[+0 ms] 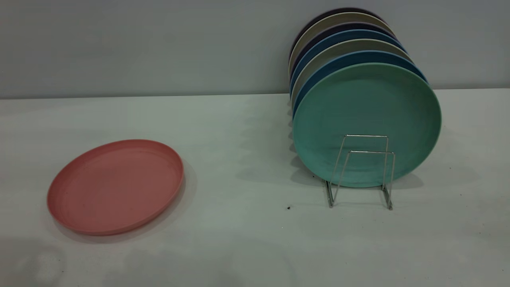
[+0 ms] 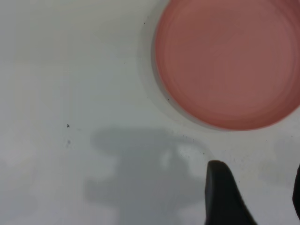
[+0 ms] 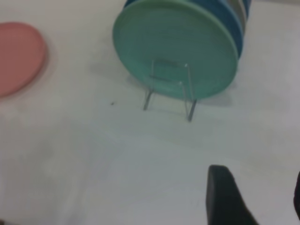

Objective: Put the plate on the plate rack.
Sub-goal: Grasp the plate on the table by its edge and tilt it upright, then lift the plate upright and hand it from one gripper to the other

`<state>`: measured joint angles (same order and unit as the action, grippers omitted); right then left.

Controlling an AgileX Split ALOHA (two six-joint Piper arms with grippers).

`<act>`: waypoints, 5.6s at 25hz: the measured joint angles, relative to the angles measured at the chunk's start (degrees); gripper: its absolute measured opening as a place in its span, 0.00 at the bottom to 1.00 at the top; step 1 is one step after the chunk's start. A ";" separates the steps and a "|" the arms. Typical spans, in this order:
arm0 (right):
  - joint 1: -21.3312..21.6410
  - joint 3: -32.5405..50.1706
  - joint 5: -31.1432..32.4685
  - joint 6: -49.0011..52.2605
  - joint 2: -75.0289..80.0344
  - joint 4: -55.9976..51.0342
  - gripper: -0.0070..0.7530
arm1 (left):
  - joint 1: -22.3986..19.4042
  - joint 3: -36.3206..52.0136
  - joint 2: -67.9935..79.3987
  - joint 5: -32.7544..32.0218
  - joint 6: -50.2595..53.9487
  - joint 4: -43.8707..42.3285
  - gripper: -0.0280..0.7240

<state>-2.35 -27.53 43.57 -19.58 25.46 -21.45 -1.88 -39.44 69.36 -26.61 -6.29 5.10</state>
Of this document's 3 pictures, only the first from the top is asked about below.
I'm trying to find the blue round plate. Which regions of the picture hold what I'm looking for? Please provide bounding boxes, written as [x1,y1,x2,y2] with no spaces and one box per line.
[290,29,407,96]
[292,51,428,120]

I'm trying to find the green round plate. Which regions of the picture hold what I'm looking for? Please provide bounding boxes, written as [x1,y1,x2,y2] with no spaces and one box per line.
[292,63,442,188]

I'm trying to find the pink round plate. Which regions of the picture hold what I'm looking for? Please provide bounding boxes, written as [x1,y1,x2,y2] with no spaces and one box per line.
[47,139,184,236]

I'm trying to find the beige round plate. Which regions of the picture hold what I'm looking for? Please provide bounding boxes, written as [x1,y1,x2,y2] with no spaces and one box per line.
[290,39,415,108]
[288,12,393,76]

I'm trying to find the dark purple round plate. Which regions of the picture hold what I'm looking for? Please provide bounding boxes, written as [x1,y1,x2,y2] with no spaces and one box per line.
[290,8,385,52]
[290,22,397,77]

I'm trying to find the silver wire plate rack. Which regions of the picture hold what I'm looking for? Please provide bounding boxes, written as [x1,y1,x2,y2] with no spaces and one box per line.
[325,135,396,210]

